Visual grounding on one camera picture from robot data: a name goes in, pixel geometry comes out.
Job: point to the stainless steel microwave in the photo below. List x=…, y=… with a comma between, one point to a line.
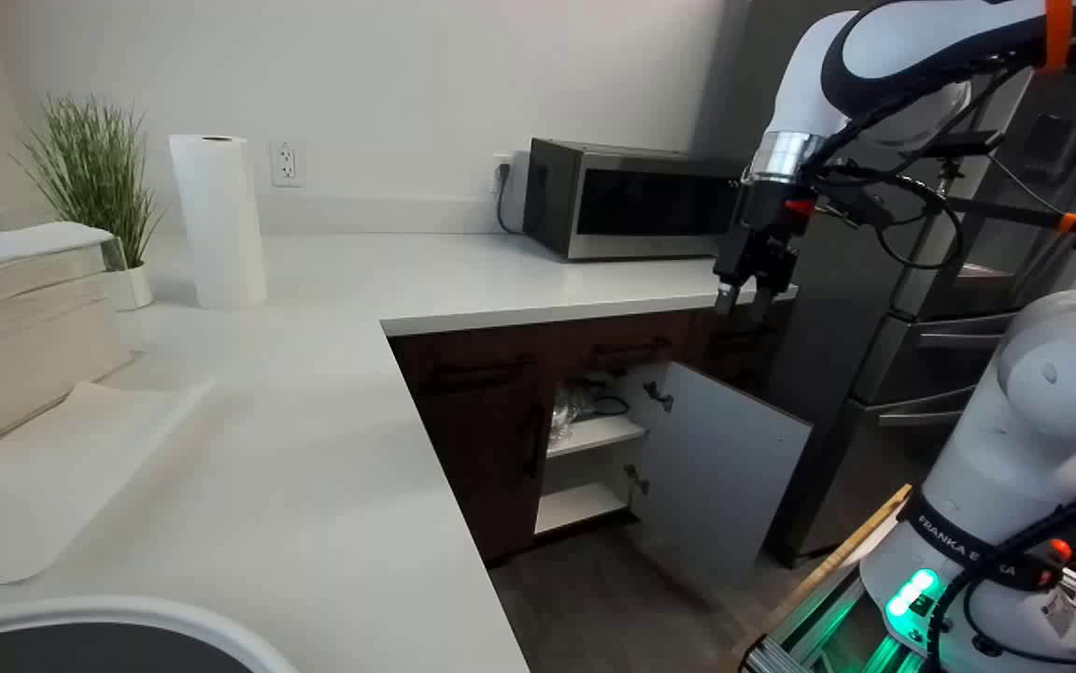
x=633, y=200

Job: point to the beige countertop box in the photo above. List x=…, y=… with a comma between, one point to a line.
x=15, y=338

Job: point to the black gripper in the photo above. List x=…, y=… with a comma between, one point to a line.
x=755, y=238

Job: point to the dark wood drawer front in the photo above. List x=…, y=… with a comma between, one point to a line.
x=476, y=359
x=661, y=342

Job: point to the black equipment stand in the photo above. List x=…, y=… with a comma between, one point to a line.
x=1035, y=211

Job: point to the light wooden plank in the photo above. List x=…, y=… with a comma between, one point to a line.
x=842, y=549

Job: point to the white counter mat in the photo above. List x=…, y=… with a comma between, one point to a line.
x=54, y=473

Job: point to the robot base cart with green light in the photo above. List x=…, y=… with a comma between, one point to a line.
x=838, y=638

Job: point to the white wall outlet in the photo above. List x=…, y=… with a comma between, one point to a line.
x=287, y=166

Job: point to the cabinet door with white inside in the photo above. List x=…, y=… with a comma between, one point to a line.
x=720, y=479

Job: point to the grey refrigerator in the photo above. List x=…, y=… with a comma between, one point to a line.
x=842, y=338

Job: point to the white paper towel roll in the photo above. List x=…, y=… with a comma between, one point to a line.
x=222, y=226

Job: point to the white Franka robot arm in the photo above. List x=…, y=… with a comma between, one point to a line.
x=1048, y=387

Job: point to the white plant pot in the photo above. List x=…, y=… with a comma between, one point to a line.
x=130, y=288

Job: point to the green grass plant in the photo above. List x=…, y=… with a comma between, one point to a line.
x=90, y=173

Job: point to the dark wood cabinet door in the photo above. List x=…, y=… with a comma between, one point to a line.
x=487, y=461

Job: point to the metal cabinet door hinge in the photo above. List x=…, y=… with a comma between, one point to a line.
x=638, y=479
x=660, y=397

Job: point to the round white-rimmed sink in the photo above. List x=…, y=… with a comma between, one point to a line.
x=101, y=638

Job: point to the white cabinet shelf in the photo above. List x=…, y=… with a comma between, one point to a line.
x=578, y=506
x=597, y=434

